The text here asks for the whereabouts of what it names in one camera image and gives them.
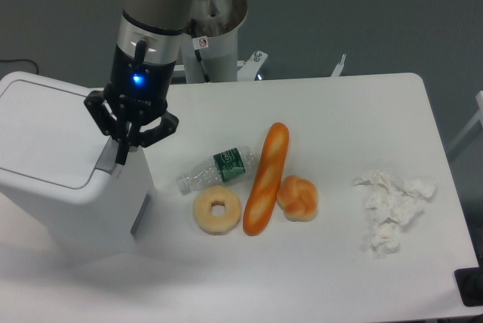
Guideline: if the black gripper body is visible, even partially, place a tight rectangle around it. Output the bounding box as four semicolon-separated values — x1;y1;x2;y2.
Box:
104;48;176;124

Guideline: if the crumpled white tissue small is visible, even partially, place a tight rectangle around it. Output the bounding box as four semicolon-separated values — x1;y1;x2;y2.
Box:
365;223;400;259

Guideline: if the white frame at right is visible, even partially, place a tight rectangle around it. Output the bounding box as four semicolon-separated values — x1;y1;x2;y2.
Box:
446;91;482;162

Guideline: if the orange baguette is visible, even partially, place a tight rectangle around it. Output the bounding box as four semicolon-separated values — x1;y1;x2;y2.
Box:
243;122;290;236

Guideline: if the crumpled white tissue large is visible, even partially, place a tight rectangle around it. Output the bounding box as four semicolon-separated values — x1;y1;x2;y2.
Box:
353;169;438;226

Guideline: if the clear plastic bottle green label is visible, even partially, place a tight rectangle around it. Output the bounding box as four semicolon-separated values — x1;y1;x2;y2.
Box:
176;146;257;195

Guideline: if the glazed donut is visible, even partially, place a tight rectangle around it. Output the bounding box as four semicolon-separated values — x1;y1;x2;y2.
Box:
193;186;242;235

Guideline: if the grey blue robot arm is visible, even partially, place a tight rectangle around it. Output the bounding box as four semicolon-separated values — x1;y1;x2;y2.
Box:
85;0;248;165

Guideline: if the black pedestal cable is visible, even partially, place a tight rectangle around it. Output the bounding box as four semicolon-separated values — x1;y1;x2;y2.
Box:
190;18;211;84

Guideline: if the black floor cable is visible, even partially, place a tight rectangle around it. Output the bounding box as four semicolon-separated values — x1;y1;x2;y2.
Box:
0;58;40;75

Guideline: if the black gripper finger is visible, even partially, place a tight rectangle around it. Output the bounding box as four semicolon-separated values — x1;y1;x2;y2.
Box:
114;109;179;165
84;91;120;140

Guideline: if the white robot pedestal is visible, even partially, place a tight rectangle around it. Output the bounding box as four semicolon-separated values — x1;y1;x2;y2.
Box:
175;0;268;84

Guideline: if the black device at edge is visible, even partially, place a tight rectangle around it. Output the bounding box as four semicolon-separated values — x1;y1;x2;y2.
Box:
454;267;482;307

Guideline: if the knotted bread roll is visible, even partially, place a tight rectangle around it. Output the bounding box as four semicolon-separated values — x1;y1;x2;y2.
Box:
277;175;318;222

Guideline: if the white trash can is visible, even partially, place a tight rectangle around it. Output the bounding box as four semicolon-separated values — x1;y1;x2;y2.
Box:
1;72;155;251

